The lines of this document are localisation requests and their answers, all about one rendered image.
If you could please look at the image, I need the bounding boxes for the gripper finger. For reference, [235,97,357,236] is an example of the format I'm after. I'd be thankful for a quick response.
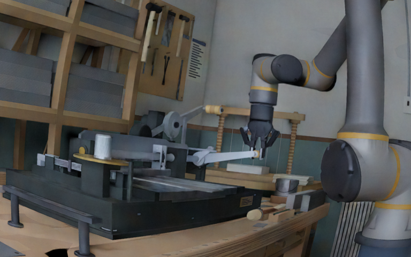
[260,128,281,150]
[240,126,258,150]

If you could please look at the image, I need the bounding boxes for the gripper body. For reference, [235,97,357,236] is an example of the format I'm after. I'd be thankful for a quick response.
[247,103,275,140]

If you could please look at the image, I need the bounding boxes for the silver clamp lever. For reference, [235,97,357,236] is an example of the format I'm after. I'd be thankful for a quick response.
[187,147,261,168]

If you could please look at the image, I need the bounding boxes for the silver knurled knob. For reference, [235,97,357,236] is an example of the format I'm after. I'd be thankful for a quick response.
[93,133,112,160]

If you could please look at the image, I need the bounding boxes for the grey board offcut stack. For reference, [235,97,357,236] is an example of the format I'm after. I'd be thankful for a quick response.
[285,190,327,213]

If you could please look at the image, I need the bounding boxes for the silver blade lever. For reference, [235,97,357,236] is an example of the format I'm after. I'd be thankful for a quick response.
[151,104,225,141]

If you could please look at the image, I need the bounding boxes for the wooden tool board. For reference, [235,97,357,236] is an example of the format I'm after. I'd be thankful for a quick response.
[118,0,195,102]

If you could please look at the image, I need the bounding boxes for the dark board shear body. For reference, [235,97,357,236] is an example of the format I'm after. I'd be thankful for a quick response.
[2,129,263,241]

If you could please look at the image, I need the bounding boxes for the white book block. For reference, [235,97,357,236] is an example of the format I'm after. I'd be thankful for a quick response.
[226,163,271,176]

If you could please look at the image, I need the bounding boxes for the cream paper stack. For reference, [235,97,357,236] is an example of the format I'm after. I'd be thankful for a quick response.
[272,173,315,186]

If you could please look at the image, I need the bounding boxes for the grey metal pot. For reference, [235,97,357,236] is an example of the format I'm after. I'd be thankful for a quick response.
[275,178,300,198]

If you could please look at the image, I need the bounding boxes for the wooden tool tray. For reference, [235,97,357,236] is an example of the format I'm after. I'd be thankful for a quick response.
[258,202,295,224]

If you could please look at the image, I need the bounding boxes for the white notice sheet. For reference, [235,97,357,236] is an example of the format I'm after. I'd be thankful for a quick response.
[187,38,207,79]

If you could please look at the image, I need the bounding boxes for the black scissors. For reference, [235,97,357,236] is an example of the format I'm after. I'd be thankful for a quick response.
[161,53,171,86]

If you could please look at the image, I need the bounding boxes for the dark round counterweight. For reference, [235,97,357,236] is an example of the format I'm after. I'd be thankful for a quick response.
[130,122,153,139]

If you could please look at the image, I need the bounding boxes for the grey round bar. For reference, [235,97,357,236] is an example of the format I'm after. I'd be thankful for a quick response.
[111,149,176,163]

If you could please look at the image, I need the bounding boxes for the white ribbed radiator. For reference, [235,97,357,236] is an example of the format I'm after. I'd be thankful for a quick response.
[329,202,375,257]

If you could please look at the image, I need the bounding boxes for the brass dial disc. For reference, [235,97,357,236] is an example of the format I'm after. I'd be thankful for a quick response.
[73,152,130,168]

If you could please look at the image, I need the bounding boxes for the silver toothed rack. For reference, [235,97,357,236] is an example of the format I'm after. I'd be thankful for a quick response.
[54,157,82,172]

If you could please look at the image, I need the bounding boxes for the wooden shelf unit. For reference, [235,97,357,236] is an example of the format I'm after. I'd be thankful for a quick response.
[0,0,146,171]

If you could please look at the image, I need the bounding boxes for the wooden sewing frame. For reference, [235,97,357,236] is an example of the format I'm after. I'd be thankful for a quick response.
[205,106,324,192]

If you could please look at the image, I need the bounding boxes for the wooden handled awl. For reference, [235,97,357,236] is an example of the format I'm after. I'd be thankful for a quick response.
[246,208,275,221]

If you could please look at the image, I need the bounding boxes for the silver upright bracket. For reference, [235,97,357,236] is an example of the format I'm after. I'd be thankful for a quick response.
[151,143,168,171]

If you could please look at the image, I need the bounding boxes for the small wooden handled hammer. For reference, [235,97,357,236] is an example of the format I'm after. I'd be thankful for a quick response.
[176,14,191,58]

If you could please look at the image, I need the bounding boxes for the large wooden handled hammer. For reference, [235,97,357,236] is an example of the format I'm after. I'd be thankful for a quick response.
[141,3,163,63]

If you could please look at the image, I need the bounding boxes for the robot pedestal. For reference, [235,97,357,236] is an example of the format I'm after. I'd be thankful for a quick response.
[354,231,411,257]

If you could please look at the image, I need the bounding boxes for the dark support rail on legs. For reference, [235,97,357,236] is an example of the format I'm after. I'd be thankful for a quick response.
[2,184,103,257]

